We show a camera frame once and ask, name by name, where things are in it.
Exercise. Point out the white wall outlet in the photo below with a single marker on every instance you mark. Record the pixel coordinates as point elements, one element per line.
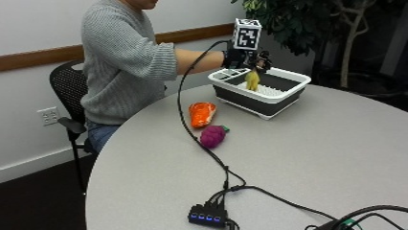
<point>48,115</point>

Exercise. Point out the yellow plush banana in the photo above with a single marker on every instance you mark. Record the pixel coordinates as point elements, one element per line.
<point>252,80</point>

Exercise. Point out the white and grey dish rack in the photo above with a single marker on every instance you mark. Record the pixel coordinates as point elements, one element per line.
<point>259,91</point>

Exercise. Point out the black usb hub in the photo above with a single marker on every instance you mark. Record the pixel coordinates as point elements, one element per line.
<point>207,217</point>

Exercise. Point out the wooden wall rail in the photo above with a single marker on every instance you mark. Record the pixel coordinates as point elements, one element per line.
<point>85,48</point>

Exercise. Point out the orange plush carrot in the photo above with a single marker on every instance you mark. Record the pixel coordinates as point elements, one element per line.
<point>202,114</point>

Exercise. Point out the white marker cube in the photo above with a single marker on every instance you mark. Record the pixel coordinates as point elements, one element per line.
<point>246,34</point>

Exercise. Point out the the person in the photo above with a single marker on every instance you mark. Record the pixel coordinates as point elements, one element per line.
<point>128,64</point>

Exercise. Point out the black mesh office chair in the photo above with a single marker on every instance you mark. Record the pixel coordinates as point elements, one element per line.
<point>69,96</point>

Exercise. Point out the indoor potted tree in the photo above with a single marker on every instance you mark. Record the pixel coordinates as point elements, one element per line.
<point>323,28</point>

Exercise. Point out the purple plush grapes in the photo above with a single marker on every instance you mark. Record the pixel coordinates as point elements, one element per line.
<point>213,136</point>

